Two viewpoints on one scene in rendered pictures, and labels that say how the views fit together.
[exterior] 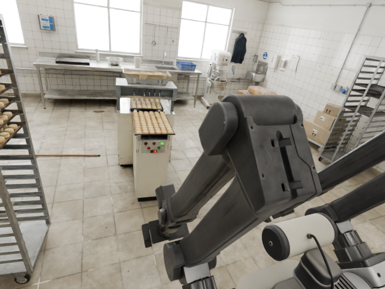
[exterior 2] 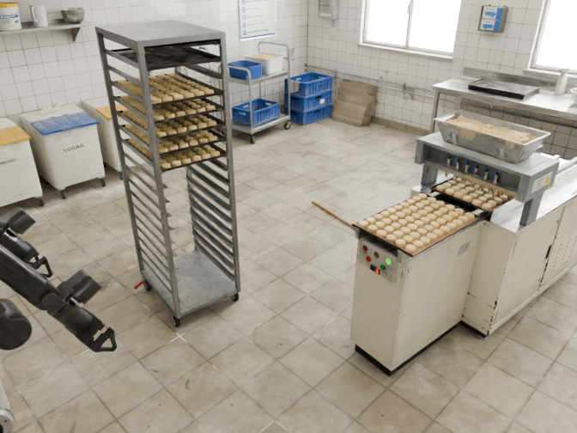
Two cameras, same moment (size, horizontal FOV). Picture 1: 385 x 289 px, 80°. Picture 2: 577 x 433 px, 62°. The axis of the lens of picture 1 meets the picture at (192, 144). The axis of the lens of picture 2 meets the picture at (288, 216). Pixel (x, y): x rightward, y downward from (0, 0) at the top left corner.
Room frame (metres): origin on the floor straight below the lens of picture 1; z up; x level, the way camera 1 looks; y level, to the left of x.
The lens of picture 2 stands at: (0.86, -1.43, 2.19)
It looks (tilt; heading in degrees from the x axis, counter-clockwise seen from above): 29 degrees down; 71
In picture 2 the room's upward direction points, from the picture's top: straight up
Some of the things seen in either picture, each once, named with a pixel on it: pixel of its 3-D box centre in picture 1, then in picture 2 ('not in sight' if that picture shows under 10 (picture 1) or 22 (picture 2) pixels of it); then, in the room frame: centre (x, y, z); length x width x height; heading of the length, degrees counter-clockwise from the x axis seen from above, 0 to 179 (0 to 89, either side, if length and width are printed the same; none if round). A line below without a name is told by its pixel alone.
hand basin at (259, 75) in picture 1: (257, 72); not in sight; (6.61, -1.50, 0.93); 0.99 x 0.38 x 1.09; 26
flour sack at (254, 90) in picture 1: (261, 92); not in sight; (5.67, -1.50, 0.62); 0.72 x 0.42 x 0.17; 32
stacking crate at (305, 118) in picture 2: not in sight; (307, 112); (3.43, 5.03, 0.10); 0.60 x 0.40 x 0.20; 23
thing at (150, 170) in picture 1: (148, 154); (414, 283); (2.34, 0.51, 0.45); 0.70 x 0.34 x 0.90; 20
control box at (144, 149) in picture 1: (153, 146); (378, 260); (2.00, 0.39, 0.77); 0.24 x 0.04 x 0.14; 110
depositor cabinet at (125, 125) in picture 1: (141, 123); (501, 234); (3.26, 0.84, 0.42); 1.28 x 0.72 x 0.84; 20
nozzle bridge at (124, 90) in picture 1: (146, 96); (479, 175); (2.82, 0.68, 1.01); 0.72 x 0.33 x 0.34; 110
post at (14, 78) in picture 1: (29, 144); (231, 179); (1.41, 1.20, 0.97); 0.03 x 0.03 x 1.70; 17
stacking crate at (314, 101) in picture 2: not in sight; (308, 98); (3.43, 5.03, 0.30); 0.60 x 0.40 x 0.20; 26
